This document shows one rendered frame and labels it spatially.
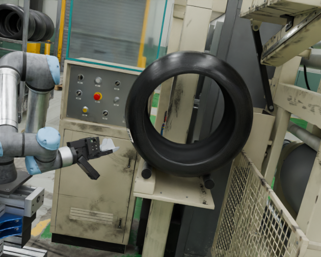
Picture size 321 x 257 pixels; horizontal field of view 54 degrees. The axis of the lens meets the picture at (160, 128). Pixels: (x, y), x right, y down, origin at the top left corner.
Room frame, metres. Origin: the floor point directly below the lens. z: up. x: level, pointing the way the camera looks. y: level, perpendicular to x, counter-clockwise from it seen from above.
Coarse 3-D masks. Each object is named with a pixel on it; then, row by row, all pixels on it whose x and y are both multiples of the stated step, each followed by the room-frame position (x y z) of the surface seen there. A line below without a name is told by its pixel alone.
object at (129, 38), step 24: (72, 0) 1.92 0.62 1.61; (96, 0) 1.92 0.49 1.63; (120, 0) 1.93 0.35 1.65; (144, 0) 1.93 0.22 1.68; (72, 24) 1.92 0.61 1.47; (96, 24) 1.92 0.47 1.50; (120, 24) 1.93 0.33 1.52; (144, 24) 1.93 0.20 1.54; (72, 48) 1.92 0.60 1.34; (96, 48) 1.93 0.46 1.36; (120, 48) 1.93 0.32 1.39; (144, 48) 1.93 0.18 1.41
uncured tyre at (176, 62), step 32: (160, 64) 1.30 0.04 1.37; (192, 64) 1.29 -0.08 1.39; (224, 64) 1.32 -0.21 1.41; (128, 96) 1.32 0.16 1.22; (224, 96) 1.56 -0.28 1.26; (128, 128) 1.31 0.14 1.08; (224, 128) 1.55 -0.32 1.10; (160, 160) 1.28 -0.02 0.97; (192, 160) 1.51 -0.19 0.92; (224, 160) 1.29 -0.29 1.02
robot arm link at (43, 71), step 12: (24, 60) 1.21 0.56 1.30; (36, 60) 1.24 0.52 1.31; (48, 60) 1.26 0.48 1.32; (24, 72) 1.21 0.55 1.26; (36, 72) 1.23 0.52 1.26; (48, 72) 1.25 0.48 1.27; (36, 84) 1.25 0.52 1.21; (48, 84) 1.27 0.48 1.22; (36, 96) 1.29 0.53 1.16; (48, 96) 1.33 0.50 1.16; (36, 108) 1.31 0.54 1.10; (36, 120) 1.33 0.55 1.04; (24, 132) 1.37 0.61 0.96; (36, 132) 1.36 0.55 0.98; (24, 156) 1.38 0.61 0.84
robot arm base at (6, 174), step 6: (6, 162) 1.33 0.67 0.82; (12, 162) 1.36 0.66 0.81; (0, 168) 1.31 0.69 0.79; (6, 168) 1.33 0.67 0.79; (12, 168) 1.36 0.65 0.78; (0, 174) 1.31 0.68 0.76; (6, 174) 1.32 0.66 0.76; (12, 174) 1.35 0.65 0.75; (0, 180) 1.30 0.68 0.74; (6, 180) 1.32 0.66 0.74; (12, 180) 1.34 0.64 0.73
